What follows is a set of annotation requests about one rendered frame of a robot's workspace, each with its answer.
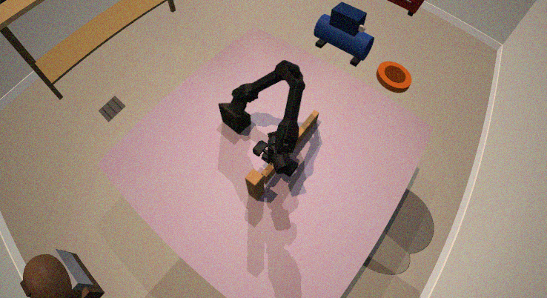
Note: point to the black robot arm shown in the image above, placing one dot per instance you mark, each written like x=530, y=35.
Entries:
x=282, y=141

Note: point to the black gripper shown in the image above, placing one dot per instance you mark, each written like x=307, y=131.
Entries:
x=261, y=147

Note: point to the wooden plank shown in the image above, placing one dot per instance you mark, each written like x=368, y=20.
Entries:
x=269, y=171

